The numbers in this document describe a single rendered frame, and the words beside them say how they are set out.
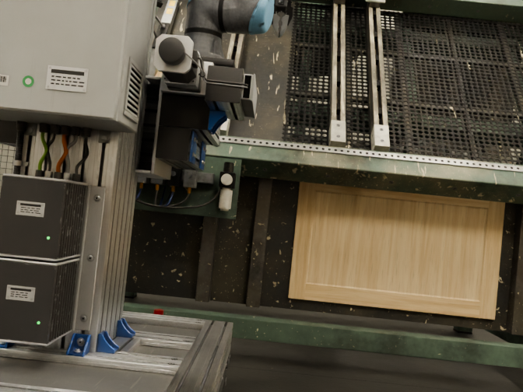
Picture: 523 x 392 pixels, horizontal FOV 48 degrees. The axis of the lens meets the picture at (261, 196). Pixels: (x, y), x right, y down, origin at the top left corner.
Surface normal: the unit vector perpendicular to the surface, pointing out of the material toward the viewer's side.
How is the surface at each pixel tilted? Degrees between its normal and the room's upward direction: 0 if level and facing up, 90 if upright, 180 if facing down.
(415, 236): 90
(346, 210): 90
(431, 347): 90
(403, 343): 90
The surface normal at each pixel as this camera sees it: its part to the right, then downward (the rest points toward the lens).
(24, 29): -0.03, -0.02
